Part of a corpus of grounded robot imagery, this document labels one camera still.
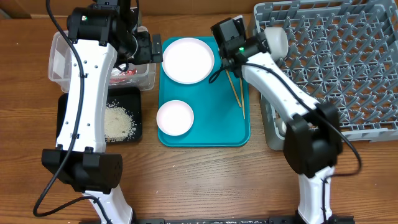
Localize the white round plate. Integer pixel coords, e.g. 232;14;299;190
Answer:
162;37;215;85

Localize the grey dishwasher rack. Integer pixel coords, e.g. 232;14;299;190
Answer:
249;0;397;142

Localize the black tray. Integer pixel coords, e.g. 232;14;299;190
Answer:
55;86;143;145

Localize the teal serving tray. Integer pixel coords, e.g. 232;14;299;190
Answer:
157;36;251;147

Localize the spilled rice pile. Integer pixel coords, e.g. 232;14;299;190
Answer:
104;100;137;142

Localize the grey bowl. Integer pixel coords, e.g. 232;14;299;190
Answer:
264;27;289;61

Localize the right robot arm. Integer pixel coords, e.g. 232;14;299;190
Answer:
211;17;343;223

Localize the pink bowl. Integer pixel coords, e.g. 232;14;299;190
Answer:
156;100;194;136

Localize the clear plastic bin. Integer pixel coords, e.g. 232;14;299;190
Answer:
49;32;156;93

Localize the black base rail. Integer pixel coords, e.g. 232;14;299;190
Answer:
134;215;355;224

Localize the long wooden chopstick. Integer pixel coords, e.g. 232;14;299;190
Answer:
239;78;246;119

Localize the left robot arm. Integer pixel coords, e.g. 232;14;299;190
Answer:
42;0;163;223

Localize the red snack wrapper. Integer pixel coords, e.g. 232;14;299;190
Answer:
109;69;137;85

